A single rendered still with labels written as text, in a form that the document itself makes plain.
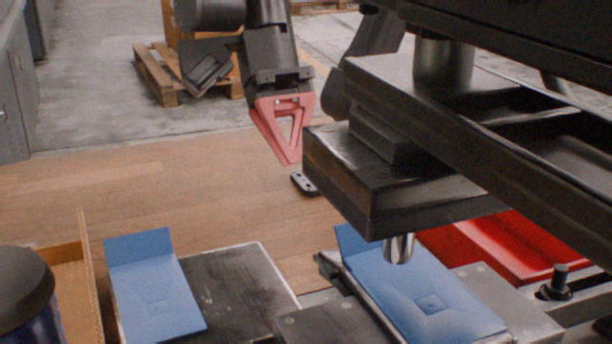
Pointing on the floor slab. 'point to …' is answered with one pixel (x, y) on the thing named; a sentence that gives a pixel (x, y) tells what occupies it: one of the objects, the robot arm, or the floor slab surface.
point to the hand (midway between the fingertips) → (291, 157)
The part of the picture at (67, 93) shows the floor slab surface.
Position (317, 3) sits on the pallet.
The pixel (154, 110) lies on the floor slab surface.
